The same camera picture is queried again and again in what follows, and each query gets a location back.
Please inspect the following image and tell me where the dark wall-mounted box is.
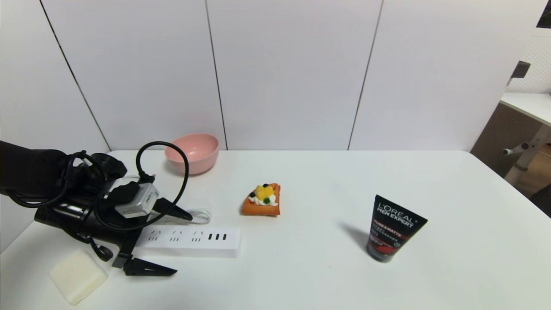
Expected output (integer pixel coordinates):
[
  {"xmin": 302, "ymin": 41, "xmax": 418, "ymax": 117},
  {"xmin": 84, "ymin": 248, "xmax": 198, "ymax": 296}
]
[{"xmin": 511, "ymin": 61, "xmax": 531, "ymax": 79}]

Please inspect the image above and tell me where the brown desk panel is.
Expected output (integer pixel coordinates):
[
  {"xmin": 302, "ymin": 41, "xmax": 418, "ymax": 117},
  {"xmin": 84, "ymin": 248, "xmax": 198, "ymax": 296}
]
[{"xmin": 470, "ymin": 103, "xmax": 544, "ymax": 178}]

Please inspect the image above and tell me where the black camera cable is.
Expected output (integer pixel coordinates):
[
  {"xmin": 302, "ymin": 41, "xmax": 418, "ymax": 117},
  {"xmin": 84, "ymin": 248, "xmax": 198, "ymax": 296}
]
[{"xmin": 93, "ymin": 141, "xmax": 190, "ymax": 232}]

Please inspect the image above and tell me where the white power strip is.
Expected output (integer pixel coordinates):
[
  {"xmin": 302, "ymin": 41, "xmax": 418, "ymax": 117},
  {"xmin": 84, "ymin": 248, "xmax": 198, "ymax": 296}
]
[{"xmin": 134, "ymin": 225, "xmax": 241, "ymax": 258}]

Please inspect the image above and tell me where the white desk top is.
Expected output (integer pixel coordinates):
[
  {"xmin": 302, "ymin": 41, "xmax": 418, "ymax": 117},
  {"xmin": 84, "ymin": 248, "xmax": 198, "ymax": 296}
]
[{"xmin": 499, "ymin": 93, "xmax": 551, "ymax": 128}]

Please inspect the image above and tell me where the white desk leg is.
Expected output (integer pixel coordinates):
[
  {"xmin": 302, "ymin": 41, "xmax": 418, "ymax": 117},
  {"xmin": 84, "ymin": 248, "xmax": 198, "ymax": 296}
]
[{"xmin": 504, "ymin": 126, "xmax": 551, "ymax": 186}]

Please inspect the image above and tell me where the white power strip cable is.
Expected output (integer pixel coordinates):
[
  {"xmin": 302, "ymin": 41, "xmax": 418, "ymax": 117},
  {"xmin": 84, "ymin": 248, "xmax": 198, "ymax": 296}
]
[{"xmin": 146, "ymin": 208, "xmax": 211, "ymax": 225}]

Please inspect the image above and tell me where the desk crank handle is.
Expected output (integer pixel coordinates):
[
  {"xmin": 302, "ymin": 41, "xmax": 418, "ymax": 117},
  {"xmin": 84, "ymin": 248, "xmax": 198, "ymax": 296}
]
[{"xmin": 502, "ymin": 143, "xmax": 529, "ymax": 156}]

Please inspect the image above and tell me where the black L'Oreal face wash tube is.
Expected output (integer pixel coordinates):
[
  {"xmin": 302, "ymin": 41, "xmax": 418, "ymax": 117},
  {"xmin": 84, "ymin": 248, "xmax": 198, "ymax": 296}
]
[{"xmin": 366, "ymin": 195, "xmax": 428, "ymax": 263}]

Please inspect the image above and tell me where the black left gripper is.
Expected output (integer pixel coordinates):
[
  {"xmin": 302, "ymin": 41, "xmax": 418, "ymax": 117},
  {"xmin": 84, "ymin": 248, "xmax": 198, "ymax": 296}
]
[{"xmin": 34, "ymin": 197, "xmax": 193, "ymax": 277}]

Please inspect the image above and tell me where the cream soap bar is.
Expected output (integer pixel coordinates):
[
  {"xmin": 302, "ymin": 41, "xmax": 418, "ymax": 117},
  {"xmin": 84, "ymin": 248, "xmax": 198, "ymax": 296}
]
[{"xmin": 49, "ymin": 248, "xmax": 108, "ymax": 306}]

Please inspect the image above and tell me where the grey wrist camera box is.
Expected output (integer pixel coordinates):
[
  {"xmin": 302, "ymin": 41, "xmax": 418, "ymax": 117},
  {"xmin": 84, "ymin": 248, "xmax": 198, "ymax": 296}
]
[{"xmin": 115, "ymin": 182, "xmax": 160, "ymax": 219}]

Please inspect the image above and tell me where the toy fruit toast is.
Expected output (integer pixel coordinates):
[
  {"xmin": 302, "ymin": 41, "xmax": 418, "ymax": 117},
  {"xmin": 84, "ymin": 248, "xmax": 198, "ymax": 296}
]
[{"xmin": 241, "ymin": 183, "xmax": 282, "ymax": 216}]

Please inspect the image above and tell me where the pink bowl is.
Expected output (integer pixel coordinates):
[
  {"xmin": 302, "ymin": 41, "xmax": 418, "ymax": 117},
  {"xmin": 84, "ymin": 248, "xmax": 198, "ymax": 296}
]
[{"xmin": 165, "ymin": 133, "xmax": 220, "ymax": 175}]

